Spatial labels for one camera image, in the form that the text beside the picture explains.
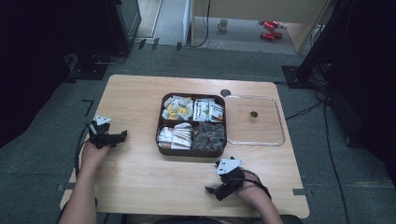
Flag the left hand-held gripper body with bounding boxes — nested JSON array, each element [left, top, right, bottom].
[[88, 115, 117, 150]]

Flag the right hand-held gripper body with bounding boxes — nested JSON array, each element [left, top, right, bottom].
[[214, 157, 247, 198]]

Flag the person's left hand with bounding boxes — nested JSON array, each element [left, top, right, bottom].
[[80, 141, 110, 175]]

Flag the person's right hand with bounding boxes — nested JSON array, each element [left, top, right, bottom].
[[233, 171, 266, 203]]

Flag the light wooden table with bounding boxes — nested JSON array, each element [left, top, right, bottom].
[[59, 74, 311, 219]]

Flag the pile of dark packets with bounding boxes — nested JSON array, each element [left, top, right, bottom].
[[191, 120, 226, 152]]

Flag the clear plastic lid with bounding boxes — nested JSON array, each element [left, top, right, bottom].
[[223, 94, 287, 147]]

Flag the stack of white red packets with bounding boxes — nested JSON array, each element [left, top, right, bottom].
[[157, 121, 193, 150]]

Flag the pile of white yellow packets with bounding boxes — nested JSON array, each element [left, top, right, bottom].
[[161, 94, 194, 121]]

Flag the brown four-compartment tray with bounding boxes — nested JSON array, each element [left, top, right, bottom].
[[155, 91, 228, 159]]

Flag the row of white printed sachets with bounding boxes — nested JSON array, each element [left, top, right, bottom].
[[192, 98, 225, 123]]

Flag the black stand with base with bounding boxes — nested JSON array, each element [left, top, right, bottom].
[[64, 0, 143, 81]]

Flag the red can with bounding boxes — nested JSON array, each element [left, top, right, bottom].
[[259, 20, 281, 32]]

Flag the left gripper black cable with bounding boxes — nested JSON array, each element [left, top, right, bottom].
[[73, 121, 94, 179]]

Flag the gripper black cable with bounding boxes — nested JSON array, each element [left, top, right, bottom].
[[242, 169, 273, 201], [73, 121, 94, 179]]

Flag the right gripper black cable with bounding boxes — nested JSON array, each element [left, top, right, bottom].
[[242, 169, 273, 201]]

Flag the black floor cable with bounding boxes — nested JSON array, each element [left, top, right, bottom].
[[285, 59, 352, 224]]

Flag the black stand base plate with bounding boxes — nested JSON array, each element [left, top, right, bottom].
[[281, 64, 318, 91]]

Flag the black hanging cable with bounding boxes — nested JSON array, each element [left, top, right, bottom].
[[190, 0, 212, 49]]

